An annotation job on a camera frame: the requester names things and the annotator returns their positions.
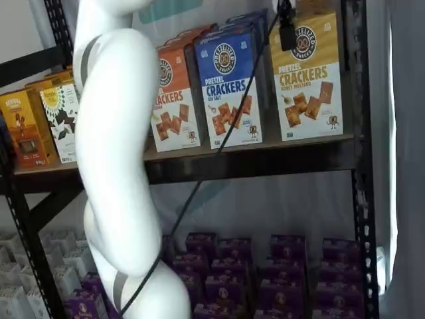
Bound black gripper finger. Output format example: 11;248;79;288
277;0;297;53

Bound yellow pretzel crackers box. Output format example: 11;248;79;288
295;0;336;15
269;11;345;142

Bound blue pretzel crackers box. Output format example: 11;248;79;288
194;32;267;150
200;23;266;38
225;12;267;27

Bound orange pretzel crackers box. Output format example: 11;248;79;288
149;45;202;154
156;39;196;54
164;25;218;46

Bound wooden shelf board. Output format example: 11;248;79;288
13;132;365;176

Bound black metal shelf rack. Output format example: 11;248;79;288
0;0;381;319

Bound purple snack box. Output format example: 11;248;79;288
319;260;363;286
185;233;217;257
64;288;116;319
323;238;362;264
314;282;365;314
270;235;307;263
263;259;305;284
80;272;103;292
254;308;303;319
218;237;252;263
258;279;305;312
180;272;205;300
172;253;209;274
193;303;246;319
311;308;367;319
211;259;249;279
204;275;247;307

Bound orange brown snack box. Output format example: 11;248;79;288
44;67;76;83
0;90;58;168
24;78;76;100

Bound Simple Mills sweet thins box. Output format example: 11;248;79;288
39;82;82;165

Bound white carton box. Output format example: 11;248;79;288
54;265;83;300
0;232;21;256
0;287;34;319
26;287;48;319
41;229;78;264
0;264;26;290

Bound white light tube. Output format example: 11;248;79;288
379;245;390;296

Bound black cable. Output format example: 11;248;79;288
118;0;294;316

